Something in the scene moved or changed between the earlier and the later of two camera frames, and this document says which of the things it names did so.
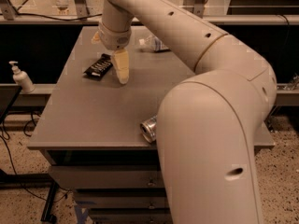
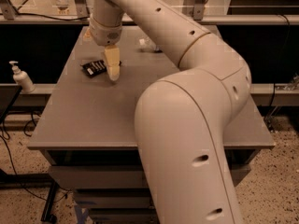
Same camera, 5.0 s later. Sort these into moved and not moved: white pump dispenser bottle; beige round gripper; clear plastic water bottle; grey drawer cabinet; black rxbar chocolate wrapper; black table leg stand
Moved: beige round gripper; black rxbar chocolate wrapper
Not moved: white pump dispenser bottle; clear plastic water bottle; black table leg stand; grey drawer cabinet
